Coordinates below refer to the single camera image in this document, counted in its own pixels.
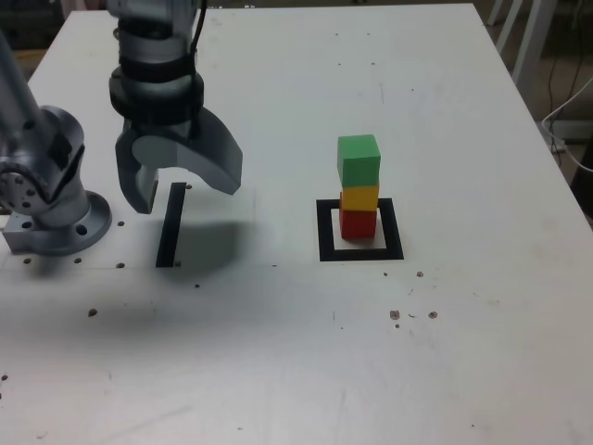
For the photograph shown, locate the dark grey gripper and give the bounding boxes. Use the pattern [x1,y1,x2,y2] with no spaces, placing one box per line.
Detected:
[114,107,245,215]

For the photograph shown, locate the green cube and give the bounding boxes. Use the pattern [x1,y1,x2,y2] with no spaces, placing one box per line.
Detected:
[336,133,382,187]

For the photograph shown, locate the yellow cube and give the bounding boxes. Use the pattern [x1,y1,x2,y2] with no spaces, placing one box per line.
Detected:
[340,183,380,212]

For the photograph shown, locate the red cube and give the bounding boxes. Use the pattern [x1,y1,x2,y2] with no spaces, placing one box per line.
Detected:
[339,207,377,241]

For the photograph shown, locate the black tape square outline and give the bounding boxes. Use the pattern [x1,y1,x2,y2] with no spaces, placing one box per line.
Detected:
[315,197,405,263]

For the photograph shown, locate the black tape strip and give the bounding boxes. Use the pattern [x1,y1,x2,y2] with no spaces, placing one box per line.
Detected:
[155,182,187,269]

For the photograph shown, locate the white furniture legs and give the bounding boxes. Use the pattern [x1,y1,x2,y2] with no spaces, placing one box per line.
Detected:
[486,0,550,80]

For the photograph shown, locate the white cable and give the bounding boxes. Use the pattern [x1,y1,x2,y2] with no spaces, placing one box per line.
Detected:
[540,76,593,175]

